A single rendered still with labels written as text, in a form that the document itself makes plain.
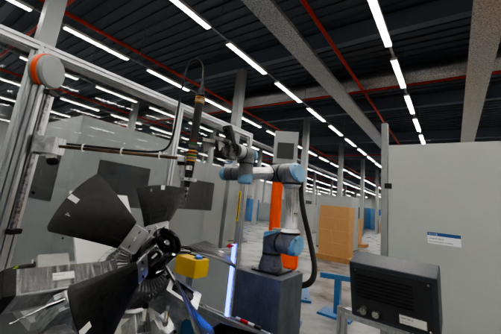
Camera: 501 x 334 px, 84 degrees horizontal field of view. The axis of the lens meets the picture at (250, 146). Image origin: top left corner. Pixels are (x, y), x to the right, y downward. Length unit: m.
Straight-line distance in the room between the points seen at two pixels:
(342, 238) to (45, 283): 8.42
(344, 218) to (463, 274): 6.63
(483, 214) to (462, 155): 0.43
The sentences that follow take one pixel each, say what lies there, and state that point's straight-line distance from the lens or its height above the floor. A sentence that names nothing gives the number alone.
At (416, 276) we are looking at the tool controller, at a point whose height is 1.22.
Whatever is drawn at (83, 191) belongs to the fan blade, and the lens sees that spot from 1.10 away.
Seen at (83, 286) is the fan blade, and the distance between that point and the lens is 0.91.
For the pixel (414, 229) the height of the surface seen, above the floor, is 1.33.
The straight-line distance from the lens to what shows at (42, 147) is 1.45.
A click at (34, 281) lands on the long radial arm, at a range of 1.06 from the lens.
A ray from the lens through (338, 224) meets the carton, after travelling 9.06.
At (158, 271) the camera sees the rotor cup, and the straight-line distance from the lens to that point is 1.16.
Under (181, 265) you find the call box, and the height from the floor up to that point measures 1.03.
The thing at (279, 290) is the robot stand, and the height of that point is 0.95.
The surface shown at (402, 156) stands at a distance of 2.63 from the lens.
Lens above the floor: 1.39
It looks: 12 degrees up
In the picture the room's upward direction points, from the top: 6 degrees clockwise
